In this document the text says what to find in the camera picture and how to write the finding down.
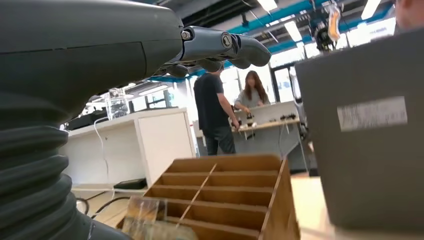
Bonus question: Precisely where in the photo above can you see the ceiling light panel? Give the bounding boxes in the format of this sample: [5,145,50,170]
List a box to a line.
[361,0,382,21]
[256,0,278,12]
[284,20,303,43]

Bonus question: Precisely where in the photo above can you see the thin white cable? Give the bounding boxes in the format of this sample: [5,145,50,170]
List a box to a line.
[93,116,111,181]

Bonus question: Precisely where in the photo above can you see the black power brick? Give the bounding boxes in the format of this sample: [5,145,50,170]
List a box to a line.
[113,178,148,191]

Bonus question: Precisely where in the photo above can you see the wooden card organizer box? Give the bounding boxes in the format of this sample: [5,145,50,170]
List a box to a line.
[115,153,302,240]

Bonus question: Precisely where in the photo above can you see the white counter desk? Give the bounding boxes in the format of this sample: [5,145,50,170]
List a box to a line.
[195,100,310,173]

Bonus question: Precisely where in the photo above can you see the person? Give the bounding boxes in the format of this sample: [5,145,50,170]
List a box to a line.
[234,70,271,115]
[394,0,424,32]
[193,64,241,157]

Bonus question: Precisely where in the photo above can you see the grey laptop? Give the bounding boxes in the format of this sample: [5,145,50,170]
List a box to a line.
[294,28,424,234]

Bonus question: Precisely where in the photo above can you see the white desk riser cabinet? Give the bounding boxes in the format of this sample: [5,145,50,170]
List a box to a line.
[61,107,197,190]

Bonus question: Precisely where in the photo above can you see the hanging orange black device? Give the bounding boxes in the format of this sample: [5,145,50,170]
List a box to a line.
[313,2,343,51]

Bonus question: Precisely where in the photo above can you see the black box-shaped device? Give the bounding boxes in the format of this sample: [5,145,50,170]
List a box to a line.
[66,110,110,132]

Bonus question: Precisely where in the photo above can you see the clear plastic container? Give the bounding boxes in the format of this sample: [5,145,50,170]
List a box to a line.
[104,87,130,121]

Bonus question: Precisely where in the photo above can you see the black cable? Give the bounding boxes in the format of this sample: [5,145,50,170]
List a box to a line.
[75,196,132,220]

